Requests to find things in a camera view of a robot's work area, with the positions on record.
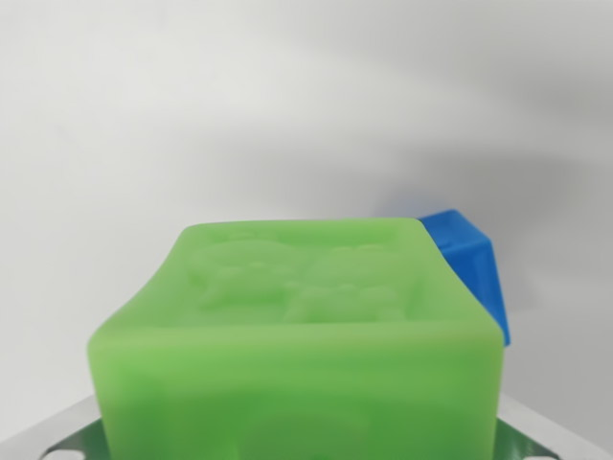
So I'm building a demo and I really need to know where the green soft embossed cube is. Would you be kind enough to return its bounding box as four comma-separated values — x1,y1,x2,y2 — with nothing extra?
85,215,507,460

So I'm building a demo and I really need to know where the blue soft embossed cube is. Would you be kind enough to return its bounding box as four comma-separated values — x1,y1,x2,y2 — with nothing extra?
417,208,512,347

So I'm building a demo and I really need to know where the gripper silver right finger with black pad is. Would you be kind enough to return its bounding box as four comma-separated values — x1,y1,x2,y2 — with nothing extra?
496,396,572,460

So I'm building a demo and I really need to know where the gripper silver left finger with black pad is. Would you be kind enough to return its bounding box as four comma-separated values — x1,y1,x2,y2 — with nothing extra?
0,395,112,460

